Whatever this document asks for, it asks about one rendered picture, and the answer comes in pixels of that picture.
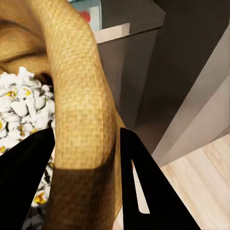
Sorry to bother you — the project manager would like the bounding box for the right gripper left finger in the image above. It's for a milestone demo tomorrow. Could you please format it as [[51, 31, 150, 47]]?
[[0, 126, 55, 230]]

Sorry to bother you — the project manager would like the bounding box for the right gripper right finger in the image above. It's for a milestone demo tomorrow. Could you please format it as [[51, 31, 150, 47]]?
[[120, 128, 201, 230]]

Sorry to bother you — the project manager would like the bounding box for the popcorn bag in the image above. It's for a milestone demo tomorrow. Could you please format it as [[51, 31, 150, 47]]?
[[0, 0, 125, 230]]

